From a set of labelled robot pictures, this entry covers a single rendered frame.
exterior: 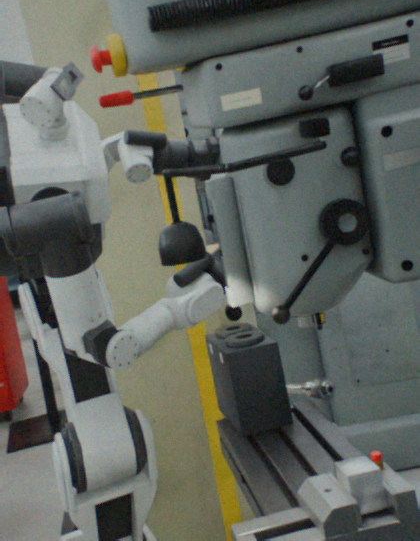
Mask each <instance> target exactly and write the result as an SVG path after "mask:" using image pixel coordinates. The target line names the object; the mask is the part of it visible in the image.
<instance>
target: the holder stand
mask: <svg viewBox="0 0 420 541"><path fill-rule="evenodd" d="M205 339H206V345H207V351H208V357H209V362H210V367H211V373H212V378H213V384H215V389H216V396H217V401H218V407H219V410H220V412H221V413H222V414H223V415H224V416H225V417H226V418H228V419H229V422H230V423H231V424H232V425H233V426H234V427H235V429H236V430H237V431H239V432H240V434H241V435H242V437H245V435H249V434H254V433H258V432H262V431H266V430H270V429H274V428H279V427H283V426H287V425H291V424H293V416H292V410H291V406H290V403H289V398H288V392H287V386H286V380H285V375H284V373H283V368H282V361H281V356H280V349H279V344H278V342H276V341H275V340H273V338H272V337H270V336H269V335H267V334H266V333H264V332H262V331H260V330H259V329H257V328H256V327H254V325H253V324H251V323H235V324H229V325H225V326H222V327H220V329H217V330H215V331H214V333H212V334H207V335H205Z"/></svg>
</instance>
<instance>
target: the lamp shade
mask: <svg viewBox="0 0 420 541"><path fill-rule="evenodd" d="M158 251H159V256H160V262H161V266H176V265H184V264H189V263H193V262H196V261H200V259H203V258H205V257H206V256H207V254H206V249H205V244H204V239H203V237H202V235H201V233H200V231H198V229H197V228H196V226H194V225H192V223H190V222H188V221H183V220H180V221H177V222H171V223H170V224H168V226H166V228H165V229H163V230H162V231H161V232H160V234H159V243H158Z"/></svg>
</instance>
